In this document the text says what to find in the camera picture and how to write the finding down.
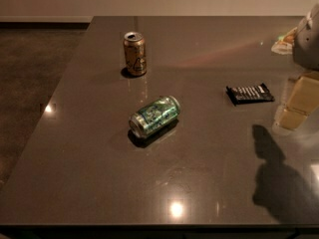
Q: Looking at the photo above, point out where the crumpled light wrapper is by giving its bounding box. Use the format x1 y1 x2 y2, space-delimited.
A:
271 28 297 55

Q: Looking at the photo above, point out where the gold soda can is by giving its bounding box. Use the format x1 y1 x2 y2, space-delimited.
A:
124 32 147 77

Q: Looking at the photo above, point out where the black snack bar wrapper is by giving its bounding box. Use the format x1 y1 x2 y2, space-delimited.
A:
226 84 275 106

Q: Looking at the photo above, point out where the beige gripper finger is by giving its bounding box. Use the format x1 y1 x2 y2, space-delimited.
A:
274 71 319 130

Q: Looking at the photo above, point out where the green soda can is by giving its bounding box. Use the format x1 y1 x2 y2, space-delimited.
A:
129 96 180 139

